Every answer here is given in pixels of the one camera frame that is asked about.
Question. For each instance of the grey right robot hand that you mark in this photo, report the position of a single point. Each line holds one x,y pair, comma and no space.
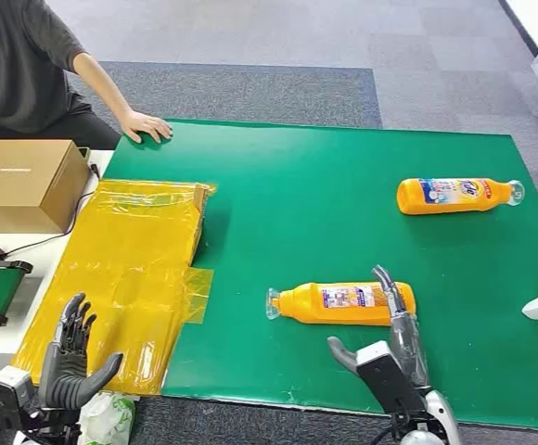
406,344

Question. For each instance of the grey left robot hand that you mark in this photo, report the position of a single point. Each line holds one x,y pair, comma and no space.
67,368

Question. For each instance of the orange bottle clear cap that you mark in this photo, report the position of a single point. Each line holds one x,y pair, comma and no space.
334,304

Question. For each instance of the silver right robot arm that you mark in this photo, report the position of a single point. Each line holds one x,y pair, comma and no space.
431,424

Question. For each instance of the person's forearm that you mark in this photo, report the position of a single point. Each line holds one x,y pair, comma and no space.
100,83

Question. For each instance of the orange bottle blue label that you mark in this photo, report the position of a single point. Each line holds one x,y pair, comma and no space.
449,196

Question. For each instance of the white plastic bag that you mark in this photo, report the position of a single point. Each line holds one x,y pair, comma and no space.
107,420

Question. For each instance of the white table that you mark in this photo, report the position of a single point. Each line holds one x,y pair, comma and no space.
42,264

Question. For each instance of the green mat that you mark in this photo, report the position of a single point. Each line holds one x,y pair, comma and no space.
324,233

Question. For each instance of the brown cardboard box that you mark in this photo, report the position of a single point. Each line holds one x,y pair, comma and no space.
23,184

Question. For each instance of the person's hand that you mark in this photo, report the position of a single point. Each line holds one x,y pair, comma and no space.
144,126

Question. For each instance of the person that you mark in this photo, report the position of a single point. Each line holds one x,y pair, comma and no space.
14,67

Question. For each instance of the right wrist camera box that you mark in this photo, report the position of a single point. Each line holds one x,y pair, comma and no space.
390,381

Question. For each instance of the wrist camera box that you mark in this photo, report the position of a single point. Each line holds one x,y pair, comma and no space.
9,396
390,381

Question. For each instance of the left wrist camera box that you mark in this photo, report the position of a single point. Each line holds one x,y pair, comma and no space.
9,396

